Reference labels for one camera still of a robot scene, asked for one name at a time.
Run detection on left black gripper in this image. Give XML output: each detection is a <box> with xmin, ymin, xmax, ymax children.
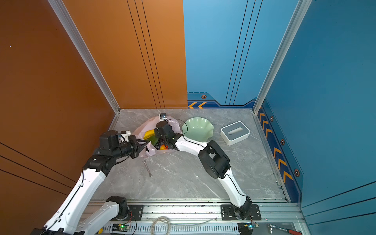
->
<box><xmin>113</xmin><ymin>136</ymin><xmax>149</xmax><ymax>161</ymax></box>

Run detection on green leaf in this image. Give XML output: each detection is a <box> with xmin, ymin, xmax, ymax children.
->
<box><xmin>150</xmin><ymin>136</ymin><xmax>159</xmax><ymax>146</ymax></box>

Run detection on red yellow mango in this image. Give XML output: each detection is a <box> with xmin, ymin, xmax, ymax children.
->
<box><xmin>159</xmin><ymin>145</ymin><xmax>168</xmax><ymax>150</ymax></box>

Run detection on yellow banana bunch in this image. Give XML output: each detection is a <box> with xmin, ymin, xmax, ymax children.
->
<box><xmin>144</xmin><ymin>129</ymin><xmax>155</xmax><ymax>141</ymax></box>

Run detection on pink plastic bag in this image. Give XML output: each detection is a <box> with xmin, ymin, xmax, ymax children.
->
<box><xmin>133</xmin><ymin>115</ymin><xmax>175</xmax><ymax>157</ymax></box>

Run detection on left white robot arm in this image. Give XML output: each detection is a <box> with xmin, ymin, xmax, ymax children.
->
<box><xmin>31</xmin><ymin>131</ymin><xmax>149</xmax><ymax>235</ymax></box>

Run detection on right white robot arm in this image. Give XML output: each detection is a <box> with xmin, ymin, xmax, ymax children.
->
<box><xmin>153</xmin><ymin>120</ymin><xmax>253</xmax><ymax>220</ymax></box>

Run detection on light green fruit plate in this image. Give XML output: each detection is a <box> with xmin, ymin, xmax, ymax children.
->
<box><xmin>182</xmin><ymin>117</ymin><xmax>214</xmax><ymax>142</ymax></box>

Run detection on small metal wrench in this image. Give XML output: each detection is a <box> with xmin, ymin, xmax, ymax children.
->
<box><xmin>143</xmin><ymin>160</ymin><xmax>153</xmax><ymax>178</ymax></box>

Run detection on white grey tissue box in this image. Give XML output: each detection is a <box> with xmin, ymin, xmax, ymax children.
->
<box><xmin>220</xmin><ymin>121</ymin><xmax>250</xmax><ymax>146</ymax></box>

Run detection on left green circuit board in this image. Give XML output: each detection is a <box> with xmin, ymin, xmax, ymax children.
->
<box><xmin>110</xmin><ymin>223</ymin><xmax>131</xmax><ymax>234</ymax></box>

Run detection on green circuit board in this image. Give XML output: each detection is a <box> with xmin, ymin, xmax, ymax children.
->
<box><xmin>110</xmin><ymin>223</ymin><xmax>131</xmax><ymax>234</ymax></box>
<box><xmin>237</xmin><ymin>222</ymin><xmax>259</xmax><ymax>235</ymax></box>

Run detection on right green circuit board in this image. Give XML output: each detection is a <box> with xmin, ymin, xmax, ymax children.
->
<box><xmin>237</xmin><ymin>222</ymin><xmax>259</xmax><ymax>235</ymax></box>

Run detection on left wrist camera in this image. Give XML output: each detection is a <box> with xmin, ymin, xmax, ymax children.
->
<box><xmin>98</xmin><ymin>130</ymin><xmax>133</xmax><ymax>157</ymax></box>

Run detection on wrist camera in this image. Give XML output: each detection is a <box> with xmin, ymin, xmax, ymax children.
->
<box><xmin>159</xmin><ymin>113</ymin><xmax>167</xmax><ymax>121</ymax></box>
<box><xmin>98</xmin><ymin>130</ymin><xmax>133</xmax><ymax>157</ymax></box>

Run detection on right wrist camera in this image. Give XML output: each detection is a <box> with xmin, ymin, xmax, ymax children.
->
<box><xmin>159</xmin><ymin>113</ymin><xmax>167</xmax><ymax>121</ymax></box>

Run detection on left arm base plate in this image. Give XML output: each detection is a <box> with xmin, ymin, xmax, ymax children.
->
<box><xmin>112</xmin><ymin>204</ymin><xmax>144</xmax><ymax>221</ymax></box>

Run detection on aluminium front rail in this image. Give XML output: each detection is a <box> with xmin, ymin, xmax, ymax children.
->
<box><xmin>52</xmin><ymin>200</ymin><xmax>312</xmax><ymax>235</ymax></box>

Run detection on coiled white cable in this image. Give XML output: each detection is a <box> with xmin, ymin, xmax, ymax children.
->
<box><xmin>150</xmin><ymin>215</ymin><xmax>219</xmax><ymax>235</ymax></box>

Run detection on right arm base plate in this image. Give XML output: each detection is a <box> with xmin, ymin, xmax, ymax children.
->
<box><xmin>220</xmin><ymin>204</ymin><xmax>262</xmax><ymax>221</ymax></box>

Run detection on red handled tool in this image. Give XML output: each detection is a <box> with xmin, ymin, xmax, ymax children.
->
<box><xmin>267</xmin><ymin>224</ymin><xmax>302</xmax><ymax>235</ymax></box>

